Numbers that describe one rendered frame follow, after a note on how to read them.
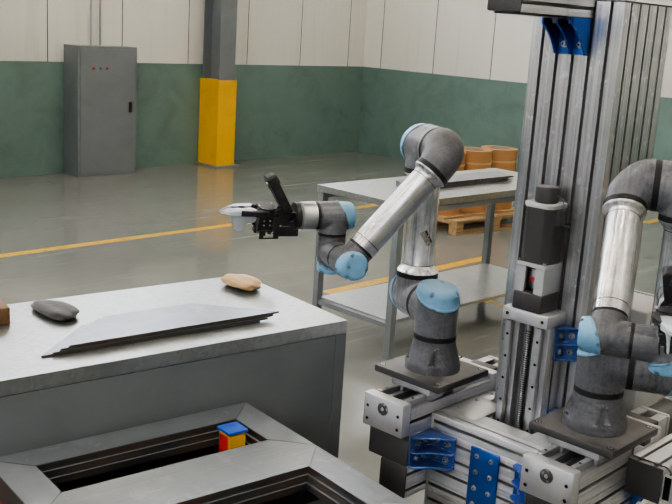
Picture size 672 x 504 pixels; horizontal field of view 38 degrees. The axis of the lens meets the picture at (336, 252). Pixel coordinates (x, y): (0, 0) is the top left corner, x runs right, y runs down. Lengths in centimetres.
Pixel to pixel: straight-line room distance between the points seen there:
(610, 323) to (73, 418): 136
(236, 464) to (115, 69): 973
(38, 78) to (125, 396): 931
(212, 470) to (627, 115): 134
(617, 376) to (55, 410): 137
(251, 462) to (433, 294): 64
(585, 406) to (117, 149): 1007
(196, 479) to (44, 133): 970
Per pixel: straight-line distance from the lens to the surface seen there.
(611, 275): 214
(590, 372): 236
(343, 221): 259
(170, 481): 239
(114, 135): 1201
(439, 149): 254
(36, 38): 1177
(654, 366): 210
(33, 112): 1180
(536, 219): 249
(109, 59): 1189
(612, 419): 240
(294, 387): 297
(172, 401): 274
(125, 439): 260
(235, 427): 263
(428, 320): 261
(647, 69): 260
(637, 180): 225
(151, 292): 323
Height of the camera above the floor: 194
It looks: 13 degrees down
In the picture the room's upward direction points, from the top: 4 degrees clockwise
